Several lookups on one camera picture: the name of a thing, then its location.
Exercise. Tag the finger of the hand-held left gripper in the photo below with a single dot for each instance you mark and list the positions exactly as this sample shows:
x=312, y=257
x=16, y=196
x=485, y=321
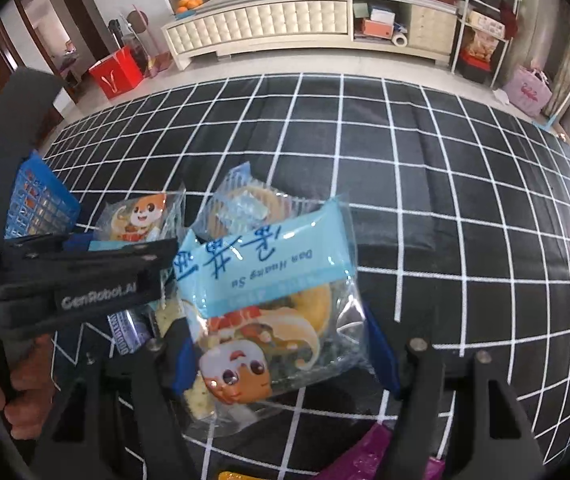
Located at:
x=115, y=260

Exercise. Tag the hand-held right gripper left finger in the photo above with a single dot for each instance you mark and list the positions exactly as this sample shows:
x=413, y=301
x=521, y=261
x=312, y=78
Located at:
x=183, y=362

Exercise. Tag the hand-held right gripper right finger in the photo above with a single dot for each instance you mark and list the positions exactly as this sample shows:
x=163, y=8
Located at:
x=385, y=355

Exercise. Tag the clear cracker packet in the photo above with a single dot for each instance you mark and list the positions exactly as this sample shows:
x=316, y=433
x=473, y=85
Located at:
x=167, y=317

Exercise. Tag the light blue fox pastry packet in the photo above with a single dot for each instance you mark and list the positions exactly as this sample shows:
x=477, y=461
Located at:
x=265, y=270
x=140, y=217

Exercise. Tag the blue plastic basket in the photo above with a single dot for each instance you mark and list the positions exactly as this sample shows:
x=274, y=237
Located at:
x=35, y=200

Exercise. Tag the purple snack packet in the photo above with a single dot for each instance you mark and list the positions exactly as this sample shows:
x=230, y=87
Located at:
x=365, y=460

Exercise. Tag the yellow orange snack packet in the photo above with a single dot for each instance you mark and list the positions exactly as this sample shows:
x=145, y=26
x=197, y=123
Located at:
x=237, y=476

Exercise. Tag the clear round pastry packet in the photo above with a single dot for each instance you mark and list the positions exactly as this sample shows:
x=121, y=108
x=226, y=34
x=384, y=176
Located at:
x=245, y=205

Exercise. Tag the person's left hand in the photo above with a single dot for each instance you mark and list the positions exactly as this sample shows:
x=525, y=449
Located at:
x=20, y=385

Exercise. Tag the black checked tablecloth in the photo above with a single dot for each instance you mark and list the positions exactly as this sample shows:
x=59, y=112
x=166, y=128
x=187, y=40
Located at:
x=465, y=210

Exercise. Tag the red paper bag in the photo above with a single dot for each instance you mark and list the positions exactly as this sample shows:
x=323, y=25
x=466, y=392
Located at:
x=117, y=72

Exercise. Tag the broom with dustpan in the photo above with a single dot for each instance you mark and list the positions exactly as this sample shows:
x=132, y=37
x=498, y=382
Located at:
x=157, y=62

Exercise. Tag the plate of oranges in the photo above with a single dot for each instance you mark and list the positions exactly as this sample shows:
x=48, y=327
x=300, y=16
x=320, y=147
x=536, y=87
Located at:
x=188, y=5

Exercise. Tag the white TV cabinet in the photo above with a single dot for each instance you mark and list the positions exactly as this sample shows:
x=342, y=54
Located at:
x=265, y=20

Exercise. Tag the pink tote bag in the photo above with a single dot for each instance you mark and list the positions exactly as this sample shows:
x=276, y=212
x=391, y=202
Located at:
x=530, y=92

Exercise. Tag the white paper roll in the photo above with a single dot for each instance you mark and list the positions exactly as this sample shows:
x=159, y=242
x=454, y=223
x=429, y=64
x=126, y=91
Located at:
x=400, y=39

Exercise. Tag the white shelf rack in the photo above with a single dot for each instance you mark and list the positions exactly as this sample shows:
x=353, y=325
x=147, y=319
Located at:
x=459, y=35

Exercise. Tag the silver tower air conditioner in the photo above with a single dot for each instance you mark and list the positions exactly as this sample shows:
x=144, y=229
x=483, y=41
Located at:
x=540, y=15

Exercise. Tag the dark wooden doorway frame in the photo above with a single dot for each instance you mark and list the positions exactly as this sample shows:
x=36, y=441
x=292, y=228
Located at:
x=90, y=15

